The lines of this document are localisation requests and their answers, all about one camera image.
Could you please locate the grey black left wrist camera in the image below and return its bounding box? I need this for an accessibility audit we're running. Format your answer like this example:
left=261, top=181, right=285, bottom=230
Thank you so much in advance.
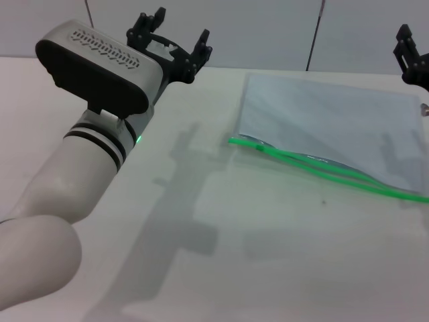
left=35, top=19, right=165, bottom=117

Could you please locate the translucent green-zipper document bag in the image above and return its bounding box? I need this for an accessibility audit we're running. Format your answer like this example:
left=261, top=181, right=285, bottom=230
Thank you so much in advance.
left=228, top=72, right=429, bottom=204

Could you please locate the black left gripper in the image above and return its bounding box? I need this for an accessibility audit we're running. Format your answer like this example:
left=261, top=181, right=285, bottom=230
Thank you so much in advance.
left=126, top=7, right=213, bottom=85

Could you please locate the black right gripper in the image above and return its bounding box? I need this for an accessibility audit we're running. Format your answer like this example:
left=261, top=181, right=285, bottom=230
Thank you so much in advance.
left=392, top=23, right=429, bottom=92

